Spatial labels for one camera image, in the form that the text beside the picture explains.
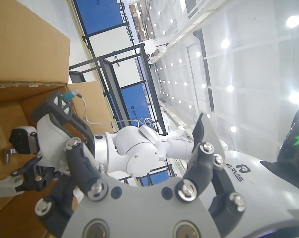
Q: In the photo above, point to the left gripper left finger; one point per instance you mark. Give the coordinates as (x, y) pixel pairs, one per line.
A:
(54, 137)

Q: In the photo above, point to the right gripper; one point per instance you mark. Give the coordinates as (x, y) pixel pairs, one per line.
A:
(101, 149)

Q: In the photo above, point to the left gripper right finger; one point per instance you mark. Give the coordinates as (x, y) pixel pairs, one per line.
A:
(197, 172)

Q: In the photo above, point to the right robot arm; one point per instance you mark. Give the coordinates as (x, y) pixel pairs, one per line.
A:
(137, 149)

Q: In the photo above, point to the small silver metal part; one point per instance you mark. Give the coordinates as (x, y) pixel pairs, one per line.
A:
(8, 157)

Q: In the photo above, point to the blue and white partition panel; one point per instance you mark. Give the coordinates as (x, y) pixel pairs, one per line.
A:
(139, 100)
(97, 6)
(159, 177)

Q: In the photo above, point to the robot body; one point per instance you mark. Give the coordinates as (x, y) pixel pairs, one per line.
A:
(258, 182)

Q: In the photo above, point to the large brown cardboard carton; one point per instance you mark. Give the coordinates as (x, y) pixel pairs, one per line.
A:
(28, 50)

